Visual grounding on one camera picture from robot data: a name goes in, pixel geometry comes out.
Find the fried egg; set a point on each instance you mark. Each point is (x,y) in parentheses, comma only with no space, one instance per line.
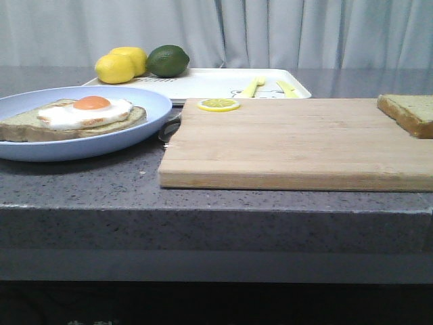
(87,112)

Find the front yellow lemon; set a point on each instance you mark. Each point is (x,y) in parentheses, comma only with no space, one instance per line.
(115,69)

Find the rear yellow lemon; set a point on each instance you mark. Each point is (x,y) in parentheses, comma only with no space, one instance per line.
(136,54)

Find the yellow plastic knife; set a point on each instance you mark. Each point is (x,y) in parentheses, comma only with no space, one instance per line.
(288,89)

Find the yellow lemon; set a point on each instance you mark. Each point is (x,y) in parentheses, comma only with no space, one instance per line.
(136,54)
(115,69)

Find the bread slice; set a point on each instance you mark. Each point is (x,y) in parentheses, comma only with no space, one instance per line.
(25,126)
(411,112)

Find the green lime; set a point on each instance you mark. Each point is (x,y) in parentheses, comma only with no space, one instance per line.
(167,61)

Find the light blue plate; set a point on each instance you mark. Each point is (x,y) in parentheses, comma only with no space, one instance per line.
(157,106)

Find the white bear tray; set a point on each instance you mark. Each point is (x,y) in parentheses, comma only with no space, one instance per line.
(219,83)

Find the grey curtain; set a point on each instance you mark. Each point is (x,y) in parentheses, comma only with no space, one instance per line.
(232,34)

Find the yellow plastic fork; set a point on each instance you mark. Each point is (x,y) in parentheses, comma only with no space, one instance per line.
(250,90)

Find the wooden cutting board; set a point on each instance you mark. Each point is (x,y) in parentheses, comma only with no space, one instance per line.
(289,144)

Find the metal cutting board handle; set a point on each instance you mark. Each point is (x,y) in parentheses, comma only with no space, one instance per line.
(169,128)

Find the lemon slice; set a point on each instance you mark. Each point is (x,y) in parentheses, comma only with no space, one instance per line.
(218,104)

